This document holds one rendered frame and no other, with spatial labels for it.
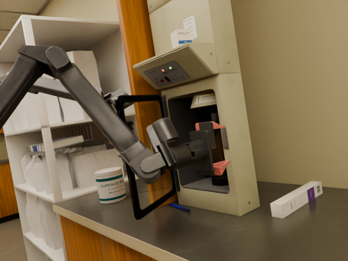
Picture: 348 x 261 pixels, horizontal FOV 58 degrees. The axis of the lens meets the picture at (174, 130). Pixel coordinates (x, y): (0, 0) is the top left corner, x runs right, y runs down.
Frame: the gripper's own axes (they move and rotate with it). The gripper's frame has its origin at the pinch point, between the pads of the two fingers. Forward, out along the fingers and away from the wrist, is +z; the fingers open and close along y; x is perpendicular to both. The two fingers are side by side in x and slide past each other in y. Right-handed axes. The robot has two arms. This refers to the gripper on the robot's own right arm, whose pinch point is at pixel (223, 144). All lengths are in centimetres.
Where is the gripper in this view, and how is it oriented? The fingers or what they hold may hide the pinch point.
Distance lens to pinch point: 88.0
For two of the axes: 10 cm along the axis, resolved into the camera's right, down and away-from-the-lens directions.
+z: 7.7, -1.5, 6.2
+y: -1.6, -9.9, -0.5
